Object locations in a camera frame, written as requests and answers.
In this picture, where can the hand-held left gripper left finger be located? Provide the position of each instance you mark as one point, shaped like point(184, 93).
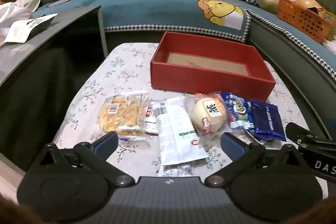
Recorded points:
point(106, 144)

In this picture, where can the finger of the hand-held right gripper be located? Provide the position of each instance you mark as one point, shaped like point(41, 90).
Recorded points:
point(299, 133)

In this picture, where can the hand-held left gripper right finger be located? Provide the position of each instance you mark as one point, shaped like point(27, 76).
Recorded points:
point(232, 146)

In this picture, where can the dark blue wafer packet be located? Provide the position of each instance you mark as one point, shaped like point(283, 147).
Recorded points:
point(269, 121)

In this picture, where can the clear yellow noodle snack packet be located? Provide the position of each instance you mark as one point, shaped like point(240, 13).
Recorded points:
point(120, 113)

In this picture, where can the blue snack packet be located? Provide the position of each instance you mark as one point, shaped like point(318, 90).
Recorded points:
point(239, 111)

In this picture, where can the round bun packet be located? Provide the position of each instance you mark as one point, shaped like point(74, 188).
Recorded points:
point(207, 113)

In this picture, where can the long red and white packet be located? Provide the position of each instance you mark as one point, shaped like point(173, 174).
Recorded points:
point(151, 119)

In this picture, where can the white snack packet red logo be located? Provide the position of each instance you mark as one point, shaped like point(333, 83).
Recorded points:
point(178, 134)

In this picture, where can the red cardboard box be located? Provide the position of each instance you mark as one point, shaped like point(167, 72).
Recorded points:
point(210, 79)

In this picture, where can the green sofa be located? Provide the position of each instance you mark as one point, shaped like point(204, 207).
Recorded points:
point(288, 56)

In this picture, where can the orange plastic basket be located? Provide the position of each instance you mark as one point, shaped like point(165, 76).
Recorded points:
point(302, 19)

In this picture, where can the grey side table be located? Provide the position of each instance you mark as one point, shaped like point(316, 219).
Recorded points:
point(52, 37)

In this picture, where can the yellow round object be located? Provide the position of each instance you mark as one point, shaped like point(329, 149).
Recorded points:
point(308, 2)

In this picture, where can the white paper packet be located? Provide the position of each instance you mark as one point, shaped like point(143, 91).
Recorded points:
point(29, 28)

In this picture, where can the blue sofa cover lion print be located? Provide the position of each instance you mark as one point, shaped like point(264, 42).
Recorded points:
point(147, 6)

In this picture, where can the white plastic bag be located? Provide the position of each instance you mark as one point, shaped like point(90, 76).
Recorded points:
point(11, 16)

